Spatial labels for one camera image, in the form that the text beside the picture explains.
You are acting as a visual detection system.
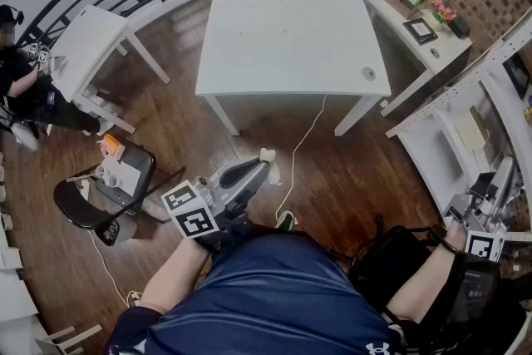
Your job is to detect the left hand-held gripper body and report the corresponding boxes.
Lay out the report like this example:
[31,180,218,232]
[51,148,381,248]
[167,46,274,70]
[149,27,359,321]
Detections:
[160,168,253,253]

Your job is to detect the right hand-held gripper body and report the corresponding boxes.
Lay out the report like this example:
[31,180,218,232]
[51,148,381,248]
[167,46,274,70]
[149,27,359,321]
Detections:
[442,172,507,263]

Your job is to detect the white paper piece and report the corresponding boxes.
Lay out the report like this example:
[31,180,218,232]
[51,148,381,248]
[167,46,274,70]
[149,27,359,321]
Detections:
[259,147,284,185]

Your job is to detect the person's right forearm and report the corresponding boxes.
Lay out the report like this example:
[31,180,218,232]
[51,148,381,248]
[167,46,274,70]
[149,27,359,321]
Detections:
[384,219,469,323]

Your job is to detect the white table top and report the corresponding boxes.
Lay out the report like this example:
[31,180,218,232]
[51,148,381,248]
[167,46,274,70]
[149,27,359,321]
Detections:
[195,0,392,138]

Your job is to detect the person's right shoe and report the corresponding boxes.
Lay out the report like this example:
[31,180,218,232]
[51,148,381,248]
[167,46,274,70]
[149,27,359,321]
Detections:
[275,210,297,233]

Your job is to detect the beige paper stack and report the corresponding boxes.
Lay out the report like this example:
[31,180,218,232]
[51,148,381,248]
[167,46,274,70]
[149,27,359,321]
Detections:
[452,106,500,171]

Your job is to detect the white paper sheet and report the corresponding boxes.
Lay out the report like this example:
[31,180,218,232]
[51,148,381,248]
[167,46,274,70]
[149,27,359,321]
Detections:
[118,160,141,196]

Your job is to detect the white metal shelf rack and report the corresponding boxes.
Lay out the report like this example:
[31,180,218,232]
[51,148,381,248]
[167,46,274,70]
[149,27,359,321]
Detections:
[384,7,532,242]

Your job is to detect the black handheld device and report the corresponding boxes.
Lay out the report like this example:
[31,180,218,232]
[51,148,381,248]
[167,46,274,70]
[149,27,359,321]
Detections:
[97,219,121,246]

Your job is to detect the white cups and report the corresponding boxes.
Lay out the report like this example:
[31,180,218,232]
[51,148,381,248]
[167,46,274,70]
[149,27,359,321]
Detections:
[95,160,126,188]

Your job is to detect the orange box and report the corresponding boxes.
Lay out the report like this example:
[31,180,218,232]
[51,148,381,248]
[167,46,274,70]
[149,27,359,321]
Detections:
[101,133,121,159]

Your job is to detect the person's navy shirt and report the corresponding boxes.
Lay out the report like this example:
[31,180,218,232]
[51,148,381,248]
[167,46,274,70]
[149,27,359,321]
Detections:
[106,230,400,355]

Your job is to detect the black folding chair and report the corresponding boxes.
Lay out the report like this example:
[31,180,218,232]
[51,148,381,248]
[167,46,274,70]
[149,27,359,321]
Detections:
[53,136,186,249]

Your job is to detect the white side desk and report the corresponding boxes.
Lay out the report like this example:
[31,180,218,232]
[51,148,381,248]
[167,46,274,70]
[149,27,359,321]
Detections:
[338,0,475,120]

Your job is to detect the small black box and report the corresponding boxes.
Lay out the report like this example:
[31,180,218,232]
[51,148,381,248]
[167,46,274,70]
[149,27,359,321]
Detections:
[447,18,471,39]

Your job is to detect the pink flowers white pot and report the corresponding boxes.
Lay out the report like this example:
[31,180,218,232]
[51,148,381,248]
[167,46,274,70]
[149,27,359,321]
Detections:
[430,0,458,32]

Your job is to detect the small white table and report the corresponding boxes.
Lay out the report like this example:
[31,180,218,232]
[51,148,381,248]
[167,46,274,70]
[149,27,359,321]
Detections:
[49,3,171,134]

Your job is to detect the white low cabinet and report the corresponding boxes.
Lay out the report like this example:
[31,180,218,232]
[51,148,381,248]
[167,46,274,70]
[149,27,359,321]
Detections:
[0,274,47,355]

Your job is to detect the white power strip cable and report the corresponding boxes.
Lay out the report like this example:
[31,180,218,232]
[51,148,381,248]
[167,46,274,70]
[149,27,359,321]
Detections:
[86,228,142,307]

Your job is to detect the wooden frame rack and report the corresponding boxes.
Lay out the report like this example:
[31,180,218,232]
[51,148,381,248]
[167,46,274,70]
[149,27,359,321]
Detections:
[35,323,103,355]

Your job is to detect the black picture frame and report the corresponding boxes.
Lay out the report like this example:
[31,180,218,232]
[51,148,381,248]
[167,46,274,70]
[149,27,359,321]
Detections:
[401,17,439,46]

